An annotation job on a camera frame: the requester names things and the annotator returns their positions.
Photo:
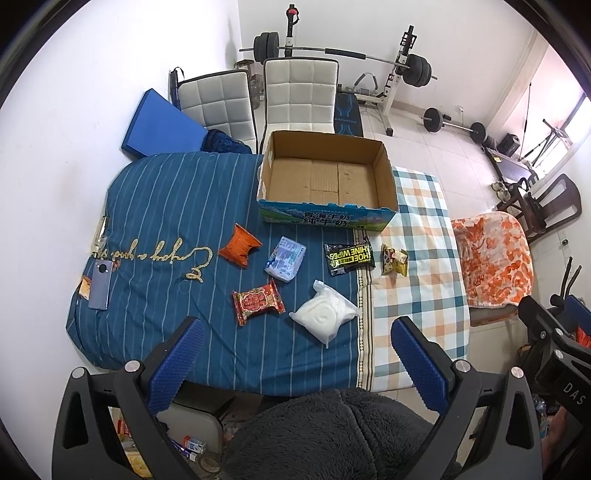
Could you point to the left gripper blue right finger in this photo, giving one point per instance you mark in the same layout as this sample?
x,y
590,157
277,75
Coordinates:
x,y
450,388

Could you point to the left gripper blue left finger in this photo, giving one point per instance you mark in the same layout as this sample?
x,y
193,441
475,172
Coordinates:
x,y
146,388

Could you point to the red snack packet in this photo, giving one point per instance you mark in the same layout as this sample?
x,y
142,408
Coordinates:
x,y
256,301

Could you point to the yellow brown snack packet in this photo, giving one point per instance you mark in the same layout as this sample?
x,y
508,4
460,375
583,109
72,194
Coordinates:
x,y
394,260

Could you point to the white soft pouch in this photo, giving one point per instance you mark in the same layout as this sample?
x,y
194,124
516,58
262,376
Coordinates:
x,y
324,314

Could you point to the black shoe shine wipes pack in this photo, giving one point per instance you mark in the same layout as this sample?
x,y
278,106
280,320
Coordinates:
x,y
345,258

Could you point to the orange snack bag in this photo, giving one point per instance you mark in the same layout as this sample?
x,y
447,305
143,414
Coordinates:
x,y
239,246

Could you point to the light blue tissue pack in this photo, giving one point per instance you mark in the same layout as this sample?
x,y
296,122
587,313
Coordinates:
x,y
285,260

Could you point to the plaid checkered blanket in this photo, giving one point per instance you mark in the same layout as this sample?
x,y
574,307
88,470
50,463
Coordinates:
x,y
433,294

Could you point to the blue smartphone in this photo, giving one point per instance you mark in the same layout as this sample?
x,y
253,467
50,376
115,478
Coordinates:
x,y
100,285

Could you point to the dark fleece clothing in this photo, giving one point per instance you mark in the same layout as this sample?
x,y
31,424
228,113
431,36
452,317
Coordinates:
x,y
337,434

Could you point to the orange floral blanket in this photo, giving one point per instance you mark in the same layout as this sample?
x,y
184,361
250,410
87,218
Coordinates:
x,y
495,258

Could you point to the dark wooden chair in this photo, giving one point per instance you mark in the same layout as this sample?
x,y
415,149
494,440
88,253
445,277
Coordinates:
x,y
547,212

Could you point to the blue striped quilt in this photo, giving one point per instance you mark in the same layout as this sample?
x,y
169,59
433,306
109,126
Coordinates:
x,y
167,216

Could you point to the open cardboard box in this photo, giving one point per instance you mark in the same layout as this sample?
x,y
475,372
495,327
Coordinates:
x,y
324,179

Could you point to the dark blue knit cloth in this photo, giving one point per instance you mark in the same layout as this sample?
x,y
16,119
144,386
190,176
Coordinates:
x,y
216,141

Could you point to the blue foam mat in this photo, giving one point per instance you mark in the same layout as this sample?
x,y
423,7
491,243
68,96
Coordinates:
x,y
157,127

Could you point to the floor barbell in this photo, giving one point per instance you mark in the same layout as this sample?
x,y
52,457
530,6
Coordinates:
x,y
434,121

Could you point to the black blue bench pad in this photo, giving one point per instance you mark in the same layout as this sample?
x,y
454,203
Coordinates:
x,y
347,119

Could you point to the left white padded chair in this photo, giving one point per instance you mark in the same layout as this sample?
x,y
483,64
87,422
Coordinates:
x,y
221,101

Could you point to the white padded chair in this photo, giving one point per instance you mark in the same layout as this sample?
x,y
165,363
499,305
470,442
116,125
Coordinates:
x,y
221,101
299,94

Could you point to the white weight bench rack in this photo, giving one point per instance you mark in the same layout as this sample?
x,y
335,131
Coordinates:
x,y
382,99

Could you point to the barbell on rack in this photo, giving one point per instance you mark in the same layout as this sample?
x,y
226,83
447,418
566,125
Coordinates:
x,y
414,69

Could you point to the right white padded chair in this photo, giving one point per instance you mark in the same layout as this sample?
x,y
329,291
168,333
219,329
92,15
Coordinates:
x,y
299,94

